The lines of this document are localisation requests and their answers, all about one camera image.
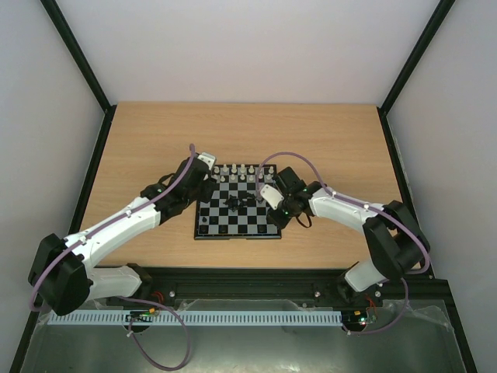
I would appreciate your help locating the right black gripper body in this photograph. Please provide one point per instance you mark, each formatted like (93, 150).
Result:
(262, 200)

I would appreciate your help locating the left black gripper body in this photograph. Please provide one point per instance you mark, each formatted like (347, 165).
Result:
(206, 196)

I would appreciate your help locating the black and white chessboard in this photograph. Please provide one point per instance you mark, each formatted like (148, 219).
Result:
(215, 221)

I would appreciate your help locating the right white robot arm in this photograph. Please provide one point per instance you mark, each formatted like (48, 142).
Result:
(394, 239)

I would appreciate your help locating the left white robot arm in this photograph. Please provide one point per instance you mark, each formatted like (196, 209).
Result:
(66, 273)

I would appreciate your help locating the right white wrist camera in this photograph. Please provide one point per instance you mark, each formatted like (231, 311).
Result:
(271, 196)

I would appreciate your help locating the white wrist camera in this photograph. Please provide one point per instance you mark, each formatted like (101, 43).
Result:
(208, 159)
(271, 196)

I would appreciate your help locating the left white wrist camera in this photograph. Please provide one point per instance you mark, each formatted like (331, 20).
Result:
(208, 159)

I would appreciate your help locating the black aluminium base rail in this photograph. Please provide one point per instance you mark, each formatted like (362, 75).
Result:
(173, 286)

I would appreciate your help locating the white slotted cable duct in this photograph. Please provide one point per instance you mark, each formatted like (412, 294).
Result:
(197, 318)

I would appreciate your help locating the right black frame post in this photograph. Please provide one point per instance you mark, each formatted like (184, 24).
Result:
(429, 31)

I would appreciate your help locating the black frame post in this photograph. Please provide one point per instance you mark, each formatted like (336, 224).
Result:
(429, 31)
(64, 30)

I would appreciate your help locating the left black frame post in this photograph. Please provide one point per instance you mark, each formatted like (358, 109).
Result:
(64, 30)

